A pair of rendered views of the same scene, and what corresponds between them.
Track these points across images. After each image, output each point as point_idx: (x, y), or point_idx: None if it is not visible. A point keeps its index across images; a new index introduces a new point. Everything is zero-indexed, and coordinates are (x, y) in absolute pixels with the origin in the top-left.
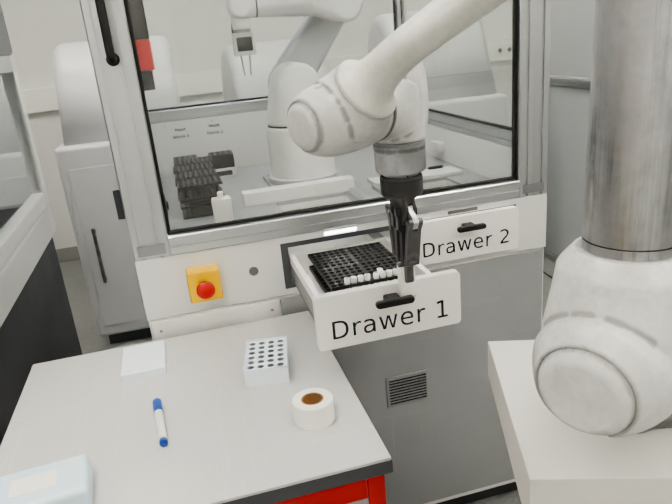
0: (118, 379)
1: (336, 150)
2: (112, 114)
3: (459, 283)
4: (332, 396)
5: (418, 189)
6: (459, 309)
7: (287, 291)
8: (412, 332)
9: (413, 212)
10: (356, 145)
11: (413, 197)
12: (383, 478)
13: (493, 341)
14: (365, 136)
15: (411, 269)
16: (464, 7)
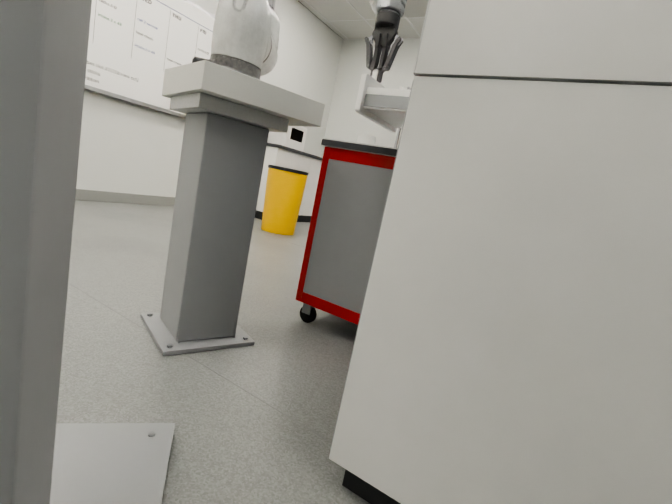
0: None
1: (374, 12)
2: None
3: (360, 81)
4: (361, 134)
5: (375, 21)
6: (356, 101)
7: None
8: (369, 119)
9: (371, 35)
10: (374, 7)
11: (375, 26)
12: (324, 150)
13: (322, 103)
14: (370, 1)
15: (371, 73)
16: None
